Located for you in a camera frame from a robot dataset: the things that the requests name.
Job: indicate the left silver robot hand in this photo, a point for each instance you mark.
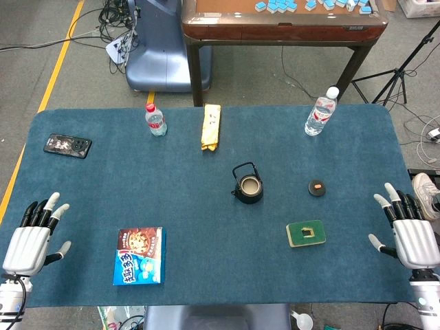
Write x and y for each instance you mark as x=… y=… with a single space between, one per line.
x=29 y=240

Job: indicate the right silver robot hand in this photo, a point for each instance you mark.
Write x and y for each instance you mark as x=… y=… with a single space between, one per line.
x=416 y=242

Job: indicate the black teapot lid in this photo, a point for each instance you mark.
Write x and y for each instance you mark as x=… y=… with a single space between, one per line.
x=314 y=190

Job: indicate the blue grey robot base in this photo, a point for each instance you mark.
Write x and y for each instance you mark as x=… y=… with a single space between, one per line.
x=216 y=318

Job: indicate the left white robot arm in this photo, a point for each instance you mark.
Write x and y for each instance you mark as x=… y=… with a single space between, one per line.
x=8 y=299

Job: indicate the black cast iron teapot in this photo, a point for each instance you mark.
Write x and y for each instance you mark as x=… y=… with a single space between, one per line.
x=252 y=196

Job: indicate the white sneaker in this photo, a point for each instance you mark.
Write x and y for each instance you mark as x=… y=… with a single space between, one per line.
x=428 y=196

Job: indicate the black foot pedal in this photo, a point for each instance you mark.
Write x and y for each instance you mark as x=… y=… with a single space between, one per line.
x=412 y=172

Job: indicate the black smartphone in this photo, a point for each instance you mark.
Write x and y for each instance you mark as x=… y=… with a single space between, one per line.
x=67 y=146

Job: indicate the white charger plug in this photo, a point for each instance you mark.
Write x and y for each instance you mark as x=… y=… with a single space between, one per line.
x=434 y=134

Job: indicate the blue cookie box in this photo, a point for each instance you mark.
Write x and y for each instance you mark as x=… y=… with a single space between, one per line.
x=139 y=258

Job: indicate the green yellow sponge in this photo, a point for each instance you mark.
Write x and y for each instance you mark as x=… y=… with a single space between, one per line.
x=297 y=233

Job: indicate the white plastic scoop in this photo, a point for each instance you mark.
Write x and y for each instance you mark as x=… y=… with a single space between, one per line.
x=302 y=321

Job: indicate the white cap water bottle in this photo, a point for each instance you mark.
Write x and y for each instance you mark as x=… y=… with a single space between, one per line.
x=318 y=117

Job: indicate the black tripod stand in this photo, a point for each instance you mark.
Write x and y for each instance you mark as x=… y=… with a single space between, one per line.
x=398 y=74

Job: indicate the red cap water bottle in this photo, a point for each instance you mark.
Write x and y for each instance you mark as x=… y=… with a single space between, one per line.
x=156 y=123

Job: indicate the blue felt table mat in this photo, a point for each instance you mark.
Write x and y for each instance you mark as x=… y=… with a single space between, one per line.
x=206 y=233

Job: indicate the white power strip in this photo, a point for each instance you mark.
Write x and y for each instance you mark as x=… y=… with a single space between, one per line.
x=115 y=51

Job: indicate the gold foil tea packet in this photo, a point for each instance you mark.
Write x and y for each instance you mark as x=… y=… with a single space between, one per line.
x=210 y=130

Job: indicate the blue mahjong tile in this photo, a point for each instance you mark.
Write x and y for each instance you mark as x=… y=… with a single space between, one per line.
x=310 y=5
x=365 y=9
x=260 y=5

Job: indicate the white dotted mahjong tile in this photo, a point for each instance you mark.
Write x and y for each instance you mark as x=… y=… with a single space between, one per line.
x=350 y=4

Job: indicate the brown mahjong table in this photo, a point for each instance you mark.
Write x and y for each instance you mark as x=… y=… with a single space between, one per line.
x=282 y=32

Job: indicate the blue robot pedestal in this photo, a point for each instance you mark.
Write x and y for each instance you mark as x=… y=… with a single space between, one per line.
x=161 y=62

